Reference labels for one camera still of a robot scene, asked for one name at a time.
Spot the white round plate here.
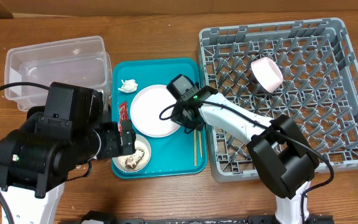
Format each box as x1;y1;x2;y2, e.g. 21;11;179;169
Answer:
130;85;180;138

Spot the crumpled white napkin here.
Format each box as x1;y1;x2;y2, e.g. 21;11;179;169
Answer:
118;79;138;93

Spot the clear plastic bin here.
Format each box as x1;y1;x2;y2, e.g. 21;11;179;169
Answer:
4;36;112;105

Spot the pink bowl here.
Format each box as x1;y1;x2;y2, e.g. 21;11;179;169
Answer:
250;57;283;93

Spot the teal serving tray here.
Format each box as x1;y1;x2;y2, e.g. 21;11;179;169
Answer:
111;58;208;179

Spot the grey dishwasher rack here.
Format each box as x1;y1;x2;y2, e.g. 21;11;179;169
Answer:
198;18;358;171

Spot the red snack wrapper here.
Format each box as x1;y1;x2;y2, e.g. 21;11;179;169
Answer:
118;101;129;132

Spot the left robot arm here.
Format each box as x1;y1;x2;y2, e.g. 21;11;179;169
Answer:
0;82;136;223

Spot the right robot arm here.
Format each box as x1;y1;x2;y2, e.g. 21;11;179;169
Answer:
167;85;319;223

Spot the bowl with rice leftovers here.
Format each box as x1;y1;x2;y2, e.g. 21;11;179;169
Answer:
112;134;152;172

